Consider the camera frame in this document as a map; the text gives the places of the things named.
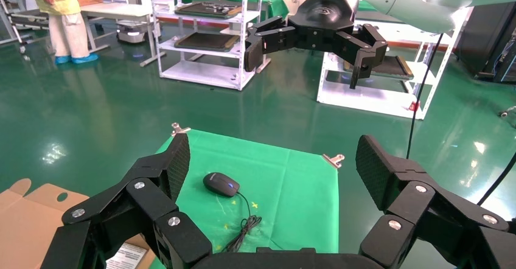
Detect black wired computer mouse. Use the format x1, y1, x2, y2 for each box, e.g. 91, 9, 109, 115
203, 172, 263, 254

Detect wide white shelf rack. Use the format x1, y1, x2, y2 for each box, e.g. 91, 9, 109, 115
316, 7, 475, 121

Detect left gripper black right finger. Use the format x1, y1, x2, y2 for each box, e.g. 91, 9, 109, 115
355, 134, 516, 269

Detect grey floor robot vehicle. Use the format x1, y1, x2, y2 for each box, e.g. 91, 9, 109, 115
116, 20, 161, 44

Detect green table cloth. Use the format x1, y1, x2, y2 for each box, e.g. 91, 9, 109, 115
149, 128, 340, 269

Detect grey wheeled base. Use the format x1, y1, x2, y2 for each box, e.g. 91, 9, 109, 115
499, 105, 516, 129

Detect silver metal binder clip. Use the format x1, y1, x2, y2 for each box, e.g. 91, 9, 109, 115
170, 122, 192, 138
322, 153, 346, 169

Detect black equipment cabinet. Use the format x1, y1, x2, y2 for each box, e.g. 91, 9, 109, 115
455, 1, 516, 83

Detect table with green cover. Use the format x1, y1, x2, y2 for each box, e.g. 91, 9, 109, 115
180, 0, 290, 20

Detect black tray with tools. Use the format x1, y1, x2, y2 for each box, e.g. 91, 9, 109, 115
174, 1, 243, 20

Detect grey metal cart frame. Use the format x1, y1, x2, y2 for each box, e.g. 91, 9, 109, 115
0, 0, 49, 54

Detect empty black tray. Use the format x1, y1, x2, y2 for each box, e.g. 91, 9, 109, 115
174, 32, 239, 53

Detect person's feet in blue covers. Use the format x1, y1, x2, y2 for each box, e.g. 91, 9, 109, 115
24, 0, 100, 66

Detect brown cardboard box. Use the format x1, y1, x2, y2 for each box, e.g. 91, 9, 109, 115
0, 178, 158, 269

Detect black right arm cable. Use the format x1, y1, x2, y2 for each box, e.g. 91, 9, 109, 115
406, 33, 516, 206

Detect white metal shelf rack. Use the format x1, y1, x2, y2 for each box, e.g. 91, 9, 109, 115
148, 0, 271, 92

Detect white work table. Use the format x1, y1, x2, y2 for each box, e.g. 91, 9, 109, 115
80, 2, 166, 67

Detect white printed paper sheet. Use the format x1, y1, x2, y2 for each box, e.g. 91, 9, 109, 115
105, 243, 148, 269

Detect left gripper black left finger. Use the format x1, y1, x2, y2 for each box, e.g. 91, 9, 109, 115
40, 133, 213, 269

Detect black tray wooden edge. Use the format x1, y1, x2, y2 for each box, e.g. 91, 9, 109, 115
343, 55, 415, 80

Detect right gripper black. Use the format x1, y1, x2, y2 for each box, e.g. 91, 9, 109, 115
243, 0, 389, 90

